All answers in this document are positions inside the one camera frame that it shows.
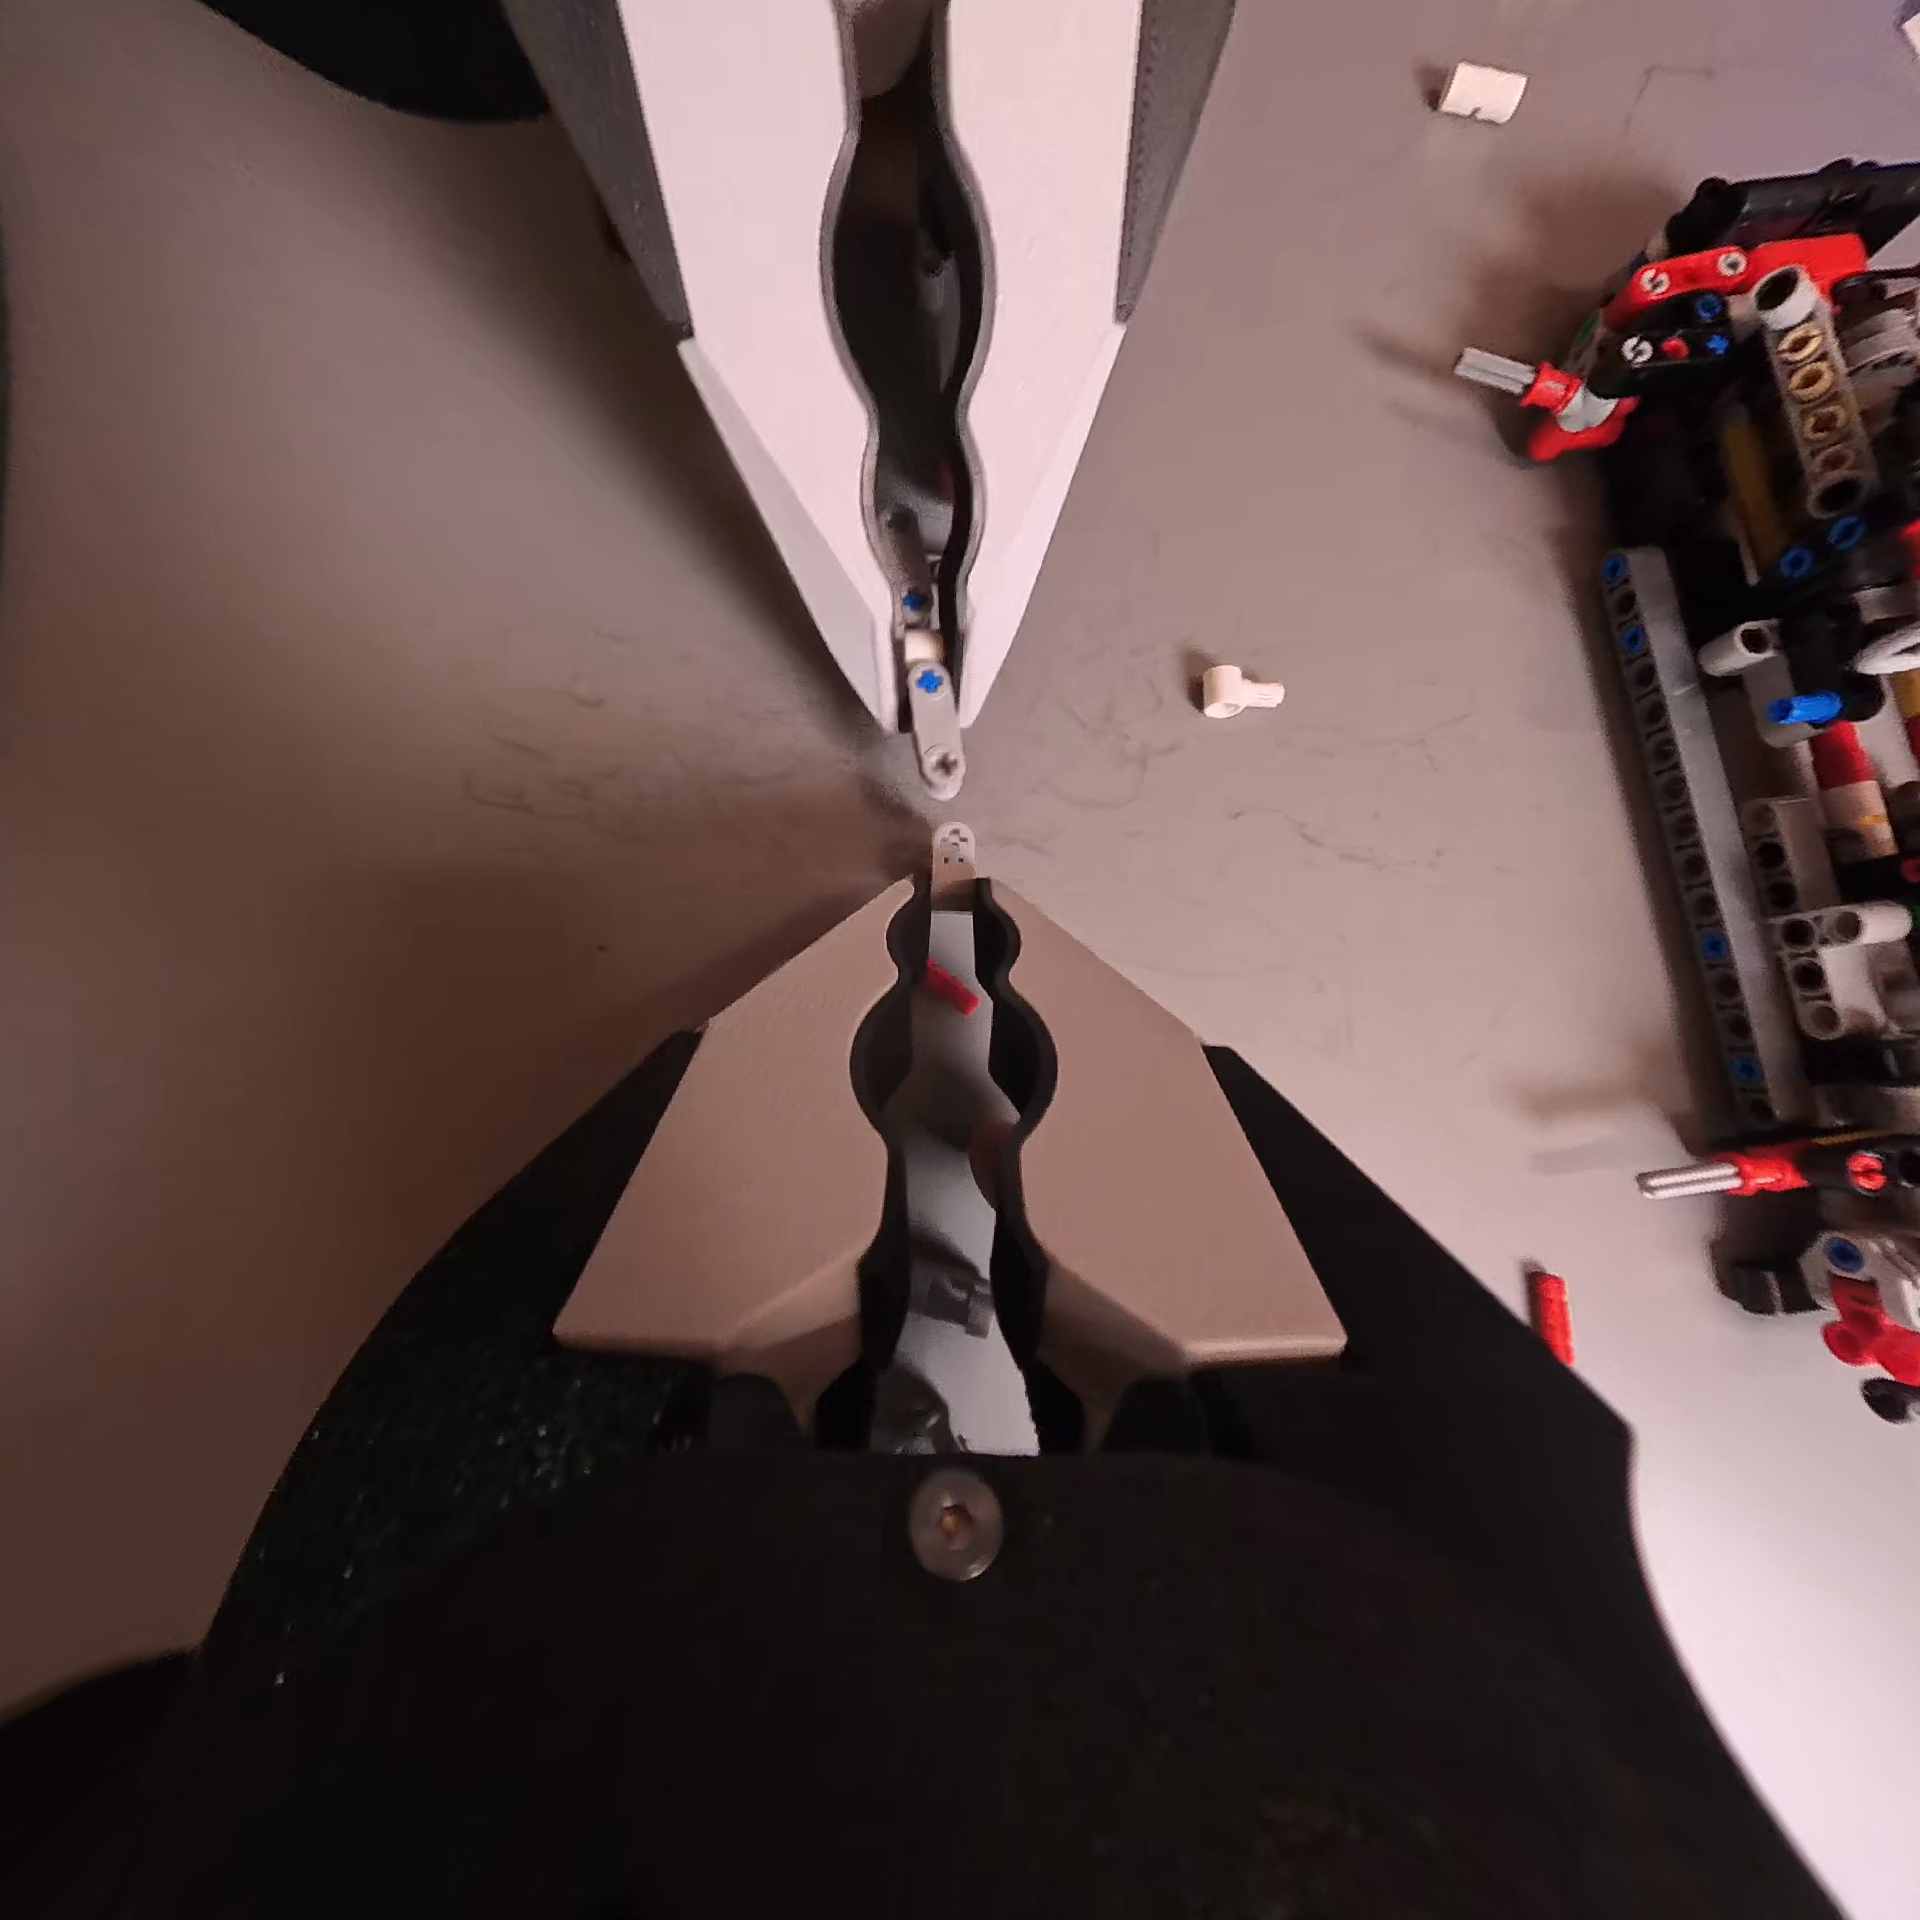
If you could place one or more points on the tan lego pin connector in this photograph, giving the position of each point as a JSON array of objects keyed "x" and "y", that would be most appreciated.
[{"x": 1224, "y": 694}]

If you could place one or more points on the black wrist rest pad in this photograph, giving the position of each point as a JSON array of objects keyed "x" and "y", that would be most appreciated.
[{"x": 389, "y": 53}]

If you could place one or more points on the grey perpendicular lego connector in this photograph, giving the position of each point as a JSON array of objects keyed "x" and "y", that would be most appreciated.
[{"x": 951, "y": 1298}]

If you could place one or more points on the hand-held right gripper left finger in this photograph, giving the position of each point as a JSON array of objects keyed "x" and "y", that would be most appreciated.
[{"x": 719, "y": 1200}]

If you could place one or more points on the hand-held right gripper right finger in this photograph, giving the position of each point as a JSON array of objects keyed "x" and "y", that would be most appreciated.
[{"x": 1169, "y": 1200}]

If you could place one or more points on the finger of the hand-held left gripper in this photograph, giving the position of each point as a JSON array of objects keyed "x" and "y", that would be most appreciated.
[
  {"x": 736, "y": 227},
  {"x": 1048, "y": 227}
]

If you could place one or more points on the red lego pin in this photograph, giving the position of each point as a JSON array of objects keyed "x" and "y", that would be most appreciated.
[
  {"x": 1549, "y": 1315},
  {"x": 947, "y": 986}
]

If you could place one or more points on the small light grey thin liftarm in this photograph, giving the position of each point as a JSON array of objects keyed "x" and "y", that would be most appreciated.
[{"x": 956, "y": 849}]

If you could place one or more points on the partly built lego car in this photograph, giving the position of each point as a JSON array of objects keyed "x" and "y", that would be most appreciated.
[{"x": 1801, "y": 452}]

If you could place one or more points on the white lego cylinder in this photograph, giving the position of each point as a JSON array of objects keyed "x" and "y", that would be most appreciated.
[
  {"x": 1502, "y": 100},
  {"x": 1464, "y": 88}
]

